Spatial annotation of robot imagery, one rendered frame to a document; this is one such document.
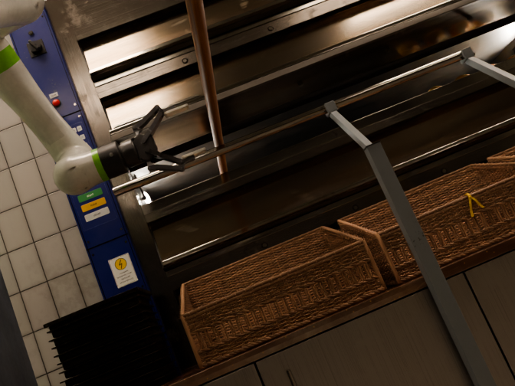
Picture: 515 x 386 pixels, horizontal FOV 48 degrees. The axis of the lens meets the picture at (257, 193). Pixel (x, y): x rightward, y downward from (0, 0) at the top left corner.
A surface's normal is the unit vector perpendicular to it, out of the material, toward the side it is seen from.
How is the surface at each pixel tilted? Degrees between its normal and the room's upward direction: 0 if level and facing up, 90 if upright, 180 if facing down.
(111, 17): 90
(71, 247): 90
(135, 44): 70
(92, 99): 90
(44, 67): 90
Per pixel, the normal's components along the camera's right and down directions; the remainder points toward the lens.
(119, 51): -0.12, -0.51
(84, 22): 0.01, -0.21
